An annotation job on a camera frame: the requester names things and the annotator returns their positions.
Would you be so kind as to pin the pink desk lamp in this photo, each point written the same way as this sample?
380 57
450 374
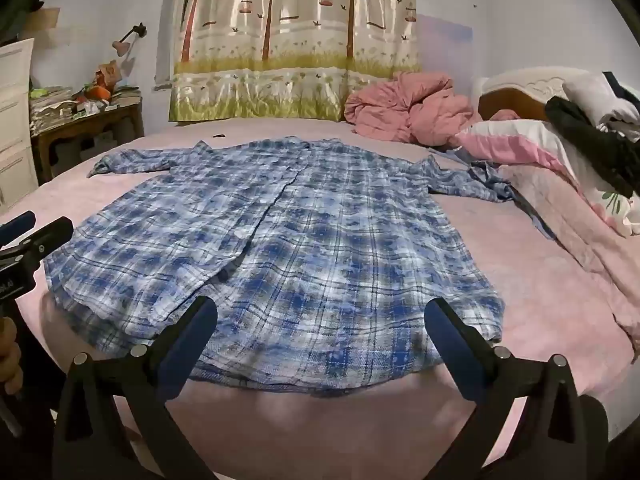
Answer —
122 45

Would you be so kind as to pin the blue-grey cloth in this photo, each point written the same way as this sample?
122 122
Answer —
537 217

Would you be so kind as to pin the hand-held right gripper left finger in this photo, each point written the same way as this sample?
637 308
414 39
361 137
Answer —
192 345

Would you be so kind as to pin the navy garment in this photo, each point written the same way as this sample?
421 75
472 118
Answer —
622 90

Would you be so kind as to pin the blue plaid shirt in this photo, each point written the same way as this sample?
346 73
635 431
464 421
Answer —
310 260

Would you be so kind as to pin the tree print curtain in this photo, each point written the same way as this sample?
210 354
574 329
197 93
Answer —
300 50

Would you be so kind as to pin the white drawer cabinet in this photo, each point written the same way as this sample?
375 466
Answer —
15 125

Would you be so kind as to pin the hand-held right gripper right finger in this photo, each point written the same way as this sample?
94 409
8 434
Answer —
447 345

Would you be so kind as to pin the person's left hand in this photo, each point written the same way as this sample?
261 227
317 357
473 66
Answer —
7 360

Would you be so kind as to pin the cardboard piece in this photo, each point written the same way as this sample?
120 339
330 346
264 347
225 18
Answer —
42 20

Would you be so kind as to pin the pink bed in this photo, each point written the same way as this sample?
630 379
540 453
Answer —
525 290

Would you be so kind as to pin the orange toy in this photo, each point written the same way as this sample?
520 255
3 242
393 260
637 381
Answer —
100 90

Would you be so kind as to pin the stack of papers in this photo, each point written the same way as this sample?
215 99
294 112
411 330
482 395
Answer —
50 102

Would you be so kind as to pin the wooden desk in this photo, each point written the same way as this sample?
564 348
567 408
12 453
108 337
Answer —
90 125

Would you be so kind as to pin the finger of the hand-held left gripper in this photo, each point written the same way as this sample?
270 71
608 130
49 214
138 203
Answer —
17 222
47 237

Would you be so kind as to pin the white and wooden headboard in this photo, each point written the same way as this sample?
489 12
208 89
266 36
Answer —
525 85

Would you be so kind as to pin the pink quilt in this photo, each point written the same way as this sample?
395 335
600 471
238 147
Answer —
400 105

